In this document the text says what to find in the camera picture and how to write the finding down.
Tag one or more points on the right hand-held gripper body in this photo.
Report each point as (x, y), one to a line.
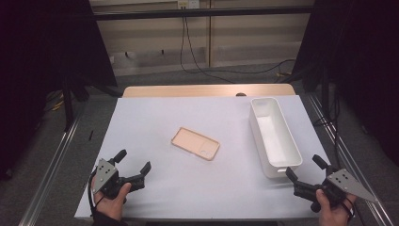
(345, 182)

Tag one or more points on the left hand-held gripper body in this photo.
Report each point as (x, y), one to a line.
(105, 175)

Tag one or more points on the white plastic bin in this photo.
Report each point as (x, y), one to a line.
(276, 135)

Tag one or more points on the beige phone case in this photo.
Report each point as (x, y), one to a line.
(194, 142)

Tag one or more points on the person's left hand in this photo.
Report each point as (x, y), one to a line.
(113, 207)

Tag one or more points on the person's right hand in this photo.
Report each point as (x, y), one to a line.
(334, 216)

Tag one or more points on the small black stick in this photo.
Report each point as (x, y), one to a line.
(90, 135)

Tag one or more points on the black stand leg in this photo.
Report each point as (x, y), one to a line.
(67, 106)

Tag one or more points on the dark curtain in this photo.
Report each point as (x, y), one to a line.
(37, 62)
(360, 62)

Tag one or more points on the black horizontal bar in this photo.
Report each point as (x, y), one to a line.
(200, 13)

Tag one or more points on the metal floor rail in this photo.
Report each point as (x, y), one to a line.
(50, 172)
(351, 157)

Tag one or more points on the white wall socket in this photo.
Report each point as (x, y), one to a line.
(188, 3)

